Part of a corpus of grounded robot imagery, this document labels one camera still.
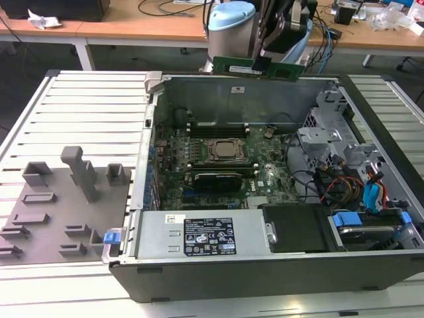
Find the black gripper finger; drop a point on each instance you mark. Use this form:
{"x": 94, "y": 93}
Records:
{"x": 261, "y": 66}

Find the green RAM stick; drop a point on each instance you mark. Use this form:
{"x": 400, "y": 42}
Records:
{"x": 232, "y": 68}

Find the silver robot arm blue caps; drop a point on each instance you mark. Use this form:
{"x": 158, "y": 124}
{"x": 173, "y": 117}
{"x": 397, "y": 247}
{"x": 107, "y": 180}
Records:
{"x": 228, "y": 39}

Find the black RAM slot bank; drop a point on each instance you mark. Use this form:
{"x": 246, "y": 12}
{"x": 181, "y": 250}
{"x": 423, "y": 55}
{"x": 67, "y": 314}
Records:
{"x": 218, "y": 130}
{"x": 222, "y": 169}

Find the tall black box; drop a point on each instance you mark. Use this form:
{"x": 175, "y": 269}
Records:
{"x": 314, "y": 10}

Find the white power strip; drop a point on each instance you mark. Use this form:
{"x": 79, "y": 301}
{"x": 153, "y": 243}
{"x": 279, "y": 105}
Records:
{"x": 303, "y": 61}

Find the small black adapter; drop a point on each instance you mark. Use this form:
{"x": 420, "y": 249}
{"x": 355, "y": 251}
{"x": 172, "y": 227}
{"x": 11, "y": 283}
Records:
{"x": 336, "y": 33}

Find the round coin battery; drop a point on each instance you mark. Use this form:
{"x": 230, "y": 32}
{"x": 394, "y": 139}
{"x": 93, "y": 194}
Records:
{"x": 268, "y": 134}

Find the small black box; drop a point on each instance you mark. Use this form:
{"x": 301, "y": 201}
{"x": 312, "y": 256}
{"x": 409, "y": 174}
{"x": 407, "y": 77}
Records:
{"x": 344, "y": 15}

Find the CPU with silver top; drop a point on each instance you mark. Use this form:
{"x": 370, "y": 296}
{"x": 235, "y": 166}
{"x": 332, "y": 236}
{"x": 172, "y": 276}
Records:
{"x": 226, "y": 148}

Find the silver metal drive cage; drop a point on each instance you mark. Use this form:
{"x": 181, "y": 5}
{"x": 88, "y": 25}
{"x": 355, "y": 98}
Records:
{"x": 318, "y": 136}

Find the green motherboard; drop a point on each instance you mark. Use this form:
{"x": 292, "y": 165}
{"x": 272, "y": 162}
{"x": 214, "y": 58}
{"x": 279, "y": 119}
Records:
{"x": 265, "y": 159}

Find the grey case latch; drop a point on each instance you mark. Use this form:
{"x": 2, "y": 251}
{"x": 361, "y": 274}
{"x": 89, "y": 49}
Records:
{"x": 153, "y": 83}

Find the clear plastic bags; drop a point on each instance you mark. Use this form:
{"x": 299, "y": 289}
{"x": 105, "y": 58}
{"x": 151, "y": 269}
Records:
{"x": 391, "y": 16}

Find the black graphics card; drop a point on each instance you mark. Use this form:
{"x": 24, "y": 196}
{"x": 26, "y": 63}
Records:
{"x": 217, "y": 182}

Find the wooden desk white legs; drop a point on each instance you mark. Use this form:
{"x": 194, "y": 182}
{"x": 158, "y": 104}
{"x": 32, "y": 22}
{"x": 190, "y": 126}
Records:
{"x": 116, "y": 26}

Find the black plastic shroud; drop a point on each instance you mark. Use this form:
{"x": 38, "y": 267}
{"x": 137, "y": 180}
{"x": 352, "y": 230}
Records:
{"x": 295, "y": 228}

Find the hard disk in blue carrier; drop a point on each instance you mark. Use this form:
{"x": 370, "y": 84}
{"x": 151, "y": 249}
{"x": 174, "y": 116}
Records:
{"x": 364, "y": 232}

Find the silver power supply with label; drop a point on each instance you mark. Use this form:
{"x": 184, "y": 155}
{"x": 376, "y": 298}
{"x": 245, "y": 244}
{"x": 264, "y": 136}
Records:
{"x": 155, "y": 232}

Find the large black device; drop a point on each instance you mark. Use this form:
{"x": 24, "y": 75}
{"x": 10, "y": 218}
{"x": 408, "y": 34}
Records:
{"x": 66, "y": 10}

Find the black open PC case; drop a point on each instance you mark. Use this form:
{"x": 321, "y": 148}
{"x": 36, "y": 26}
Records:
{"x": 265, "y": 281}

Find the crumpled white paper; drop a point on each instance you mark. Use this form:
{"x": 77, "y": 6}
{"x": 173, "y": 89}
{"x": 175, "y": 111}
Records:
{"x": 43, "y": 20}

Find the blue latch tab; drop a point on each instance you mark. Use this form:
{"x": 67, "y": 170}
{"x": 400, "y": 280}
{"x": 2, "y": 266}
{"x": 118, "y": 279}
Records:
{"x": 111, "y": 239}

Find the grey parts rack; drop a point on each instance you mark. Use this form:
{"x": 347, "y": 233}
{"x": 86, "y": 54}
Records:
{"x": 59, "y": 205}

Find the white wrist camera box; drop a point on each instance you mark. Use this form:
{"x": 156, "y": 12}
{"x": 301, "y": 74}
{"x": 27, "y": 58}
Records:
{"x": 299, "y": 16}

